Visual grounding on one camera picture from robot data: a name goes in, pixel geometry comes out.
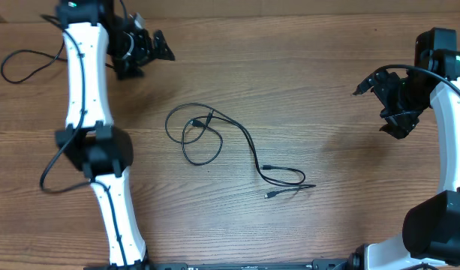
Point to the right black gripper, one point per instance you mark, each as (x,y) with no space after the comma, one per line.
(403,122)

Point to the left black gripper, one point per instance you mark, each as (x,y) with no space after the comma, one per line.
(146,51)

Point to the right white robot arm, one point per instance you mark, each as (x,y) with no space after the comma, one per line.
(430,236)

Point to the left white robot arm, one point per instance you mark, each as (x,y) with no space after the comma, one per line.
(102,152)

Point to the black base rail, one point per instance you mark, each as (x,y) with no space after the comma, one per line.
(315,264)

